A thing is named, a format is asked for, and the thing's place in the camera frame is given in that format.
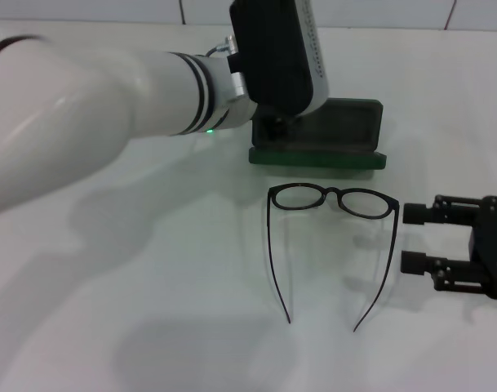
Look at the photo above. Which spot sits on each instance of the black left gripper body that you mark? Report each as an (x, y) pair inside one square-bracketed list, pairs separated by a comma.
[(274, 122)]

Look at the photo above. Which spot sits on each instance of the black glasses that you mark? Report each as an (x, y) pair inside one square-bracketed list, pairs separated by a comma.
[(333, 191)]

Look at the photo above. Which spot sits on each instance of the green glasses case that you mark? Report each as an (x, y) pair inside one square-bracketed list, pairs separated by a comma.
[(342, 122)]

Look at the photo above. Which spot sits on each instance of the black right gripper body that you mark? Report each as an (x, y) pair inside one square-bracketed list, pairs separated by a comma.
[(495, 249)]

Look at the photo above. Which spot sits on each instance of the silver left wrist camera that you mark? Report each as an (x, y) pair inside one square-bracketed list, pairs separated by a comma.
[(272, 53)]

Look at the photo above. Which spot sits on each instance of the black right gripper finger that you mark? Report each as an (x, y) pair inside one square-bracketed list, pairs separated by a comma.
[(413, 262), (414, 213)]

